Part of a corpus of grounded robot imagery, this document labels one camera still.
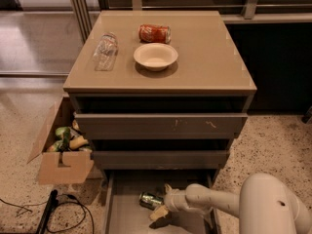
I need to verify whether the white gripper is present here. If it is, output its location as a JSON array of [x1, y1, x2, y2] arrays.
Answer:
[[149, 183, 190, 221]]

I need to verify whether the green soda can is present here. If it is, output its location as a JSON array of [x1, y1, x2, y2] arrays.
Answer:
[[138, 192, 163, 211]]

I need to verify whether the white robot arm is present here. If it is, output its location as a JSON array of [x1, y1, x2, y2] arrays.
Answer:
[[150, 173, 312, 234]]

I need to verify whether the grey open bottom drawer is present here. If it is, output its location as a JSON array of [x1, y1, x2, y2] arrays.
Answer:
[[102, 170, 221, 234]]

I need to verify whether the grey middle drawer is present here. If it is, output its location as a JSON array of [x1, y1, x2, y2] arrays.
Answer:
[[92, 150, 229, 170]]

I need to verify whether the grey top drawer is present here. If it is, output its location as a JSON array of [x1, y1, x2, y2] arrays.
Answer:
[[75, 113, 248, 140]]

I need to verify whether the grey drawer cabinet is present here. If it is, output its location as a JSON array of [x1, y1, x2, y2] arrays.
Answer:
[[62, 10, 257, 180]]

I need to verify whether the red soda can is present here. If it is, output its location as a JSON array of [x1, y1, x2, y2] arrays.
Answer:
[[138, 24, 171, 44]]

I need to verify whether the beige item in box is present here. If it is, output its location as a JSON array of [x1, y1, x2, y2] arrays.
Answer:
[[69, 136, 88, 150]]

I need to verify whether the black bar on floor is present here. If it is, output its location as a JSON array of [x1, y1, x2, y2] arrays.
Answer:
[[35, 190, 59, 234]]

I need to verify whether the brown cardboard box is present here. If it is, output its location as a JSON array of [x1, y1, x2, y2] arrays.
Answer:
[[27, 96, 102, 185]]

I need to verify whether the green snack bag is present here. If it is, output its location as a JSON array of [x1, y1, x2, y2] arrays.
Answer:
[[47, 127, 73, 152]]

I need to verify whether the white paper bowl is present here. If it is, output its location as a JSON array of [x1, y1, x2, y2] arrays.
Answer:
[[134, 43, 178, 71]]

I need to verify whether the black cable on left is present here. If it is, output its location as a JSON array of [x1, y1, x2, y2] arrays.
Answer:
[[0, 194, 96, 234]]

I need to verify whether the metal window frame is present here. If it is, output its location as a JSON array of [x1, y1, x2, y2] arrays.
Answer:
[[70, 0, 312, 38]]

